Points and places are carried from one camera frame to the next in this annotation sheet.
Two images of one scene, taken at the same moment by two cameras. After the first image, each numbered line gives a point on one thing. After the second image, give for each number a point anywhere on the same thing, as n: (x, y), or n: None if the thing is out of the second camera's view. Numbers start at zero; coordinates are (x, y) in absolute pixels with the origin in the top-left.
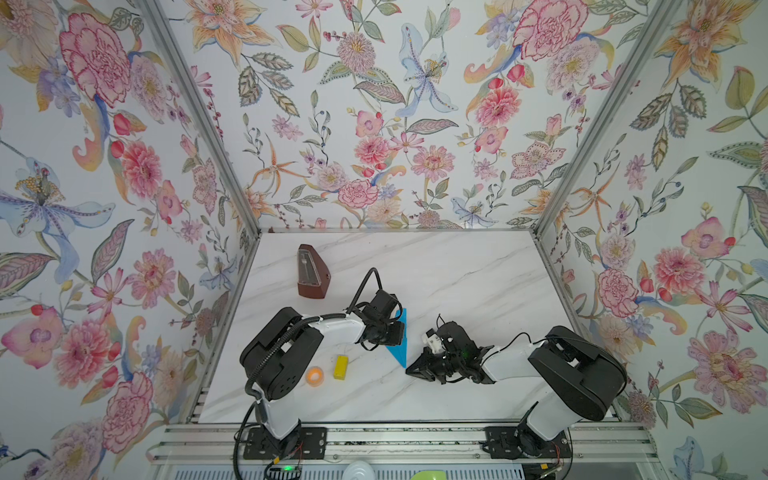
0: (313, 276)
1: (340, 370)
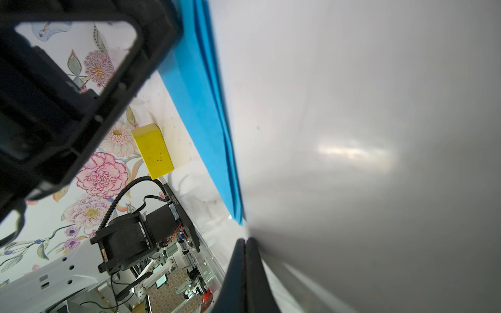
0: None
1: (151, 143)
